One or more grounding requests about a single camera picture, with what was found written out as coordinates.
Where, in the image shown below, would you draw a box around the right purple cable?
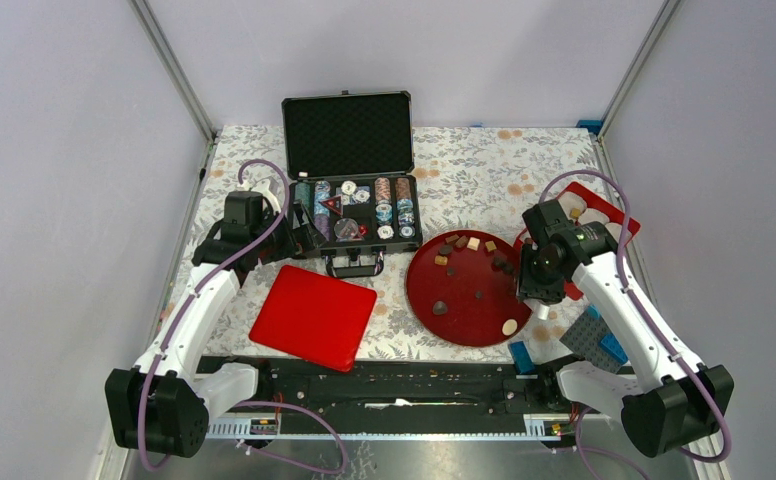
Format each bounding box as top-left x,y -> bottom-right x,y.
538,169 -> 734,480

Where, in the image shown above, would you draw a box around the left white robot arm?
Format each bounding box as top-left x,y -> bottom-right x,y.
104,190 -> 325,458

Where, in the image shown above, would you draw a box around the dark heart chocolate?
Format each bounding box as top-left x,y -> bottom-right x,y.
432,301 -> 448,316

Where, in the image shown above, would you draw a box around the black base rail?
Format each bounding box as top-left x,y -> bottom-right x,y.
197,356 -> 582,439

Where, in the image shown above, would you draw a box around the black poker chip case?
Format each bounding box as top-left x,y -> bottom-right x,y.
281,90 -> 423,279

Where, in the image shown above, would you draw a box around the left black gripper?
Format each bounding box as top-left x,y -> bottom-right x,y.
251,199 -> 324,264

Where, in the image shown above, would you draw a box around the red chocolate box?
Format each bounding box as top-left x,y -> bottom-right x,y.
513,181 -> 641,301

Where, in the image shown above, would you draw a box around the purple cable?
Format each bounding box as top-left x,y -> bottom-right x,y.
136,158 -> 351,476
538,169 -> 734,480

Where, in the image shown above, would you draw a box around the round red tray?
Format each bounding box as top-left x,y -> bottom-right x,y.
405,229 -> 532,348

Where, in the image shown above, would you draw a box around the silver metal tongs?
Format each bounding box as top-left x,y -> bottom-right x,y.
533,303 -> 551,322

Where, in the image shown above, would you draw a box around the grey lego baseplate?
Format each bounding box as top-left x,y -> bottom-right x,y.
560,305 -> 629,374

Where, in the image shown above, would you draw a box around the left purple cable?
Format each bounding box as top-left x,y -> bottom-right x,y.
136,158 -> 351,476

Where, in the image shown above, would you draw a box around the blue lego brick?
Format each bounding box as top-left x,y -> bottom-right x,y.
508,341 -> 536,375

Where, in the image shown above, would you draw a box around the red square box lid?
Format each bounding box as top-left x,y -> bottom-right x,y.
248,265 -> 377,373

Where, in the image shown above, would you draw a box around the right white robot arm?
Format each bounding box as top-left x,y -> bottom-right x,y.
516,200 -> 734,461

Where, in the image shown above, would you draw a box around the white oval chocolate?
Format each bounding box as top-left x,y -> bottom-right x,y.
501,319 -> 518,336

